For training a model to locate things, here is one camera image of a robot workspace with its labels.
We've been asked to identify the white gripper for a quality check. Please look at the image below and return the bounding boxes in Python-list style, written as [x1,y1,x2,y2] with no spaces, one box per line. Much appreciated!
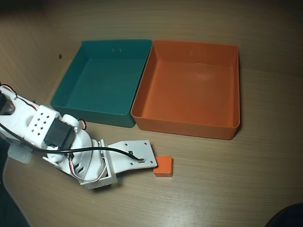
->
[42,131,118,191]

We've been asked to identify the orange cube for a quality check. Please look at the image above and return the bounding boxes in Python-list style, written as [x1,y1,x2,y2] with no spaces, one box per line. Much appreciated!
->
[153,155,174,178]

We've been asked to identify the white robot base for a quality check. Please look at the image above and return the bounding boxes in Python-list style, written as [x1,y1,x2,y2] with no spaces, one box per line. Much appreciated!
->
[8,144,32,165]

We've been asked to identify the teal plastic box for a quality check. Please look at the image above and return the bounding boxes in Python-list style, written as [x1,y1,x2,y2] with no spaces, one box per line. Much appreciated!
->
[50,39,152,129]

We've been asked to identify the orange plastic box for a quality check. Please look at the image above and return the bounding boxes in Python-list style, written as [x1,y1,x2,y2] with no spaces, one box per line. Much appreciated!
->
[130,39,241,140]

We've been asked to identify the black round object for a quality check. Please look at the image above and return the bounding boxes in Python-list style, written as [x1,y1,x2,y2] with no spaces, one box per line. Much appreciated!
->
[265,202,303,227]

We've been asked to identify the black camera cable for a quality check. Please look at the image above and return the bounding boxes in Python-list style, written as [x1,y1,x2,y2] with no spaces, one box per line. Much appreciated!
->
[0,124,143,164]

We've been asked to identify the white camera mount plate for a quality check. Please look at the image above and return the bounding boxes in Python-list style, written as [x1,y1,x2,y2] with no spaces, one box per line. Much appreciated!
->
[107,139,158,177]

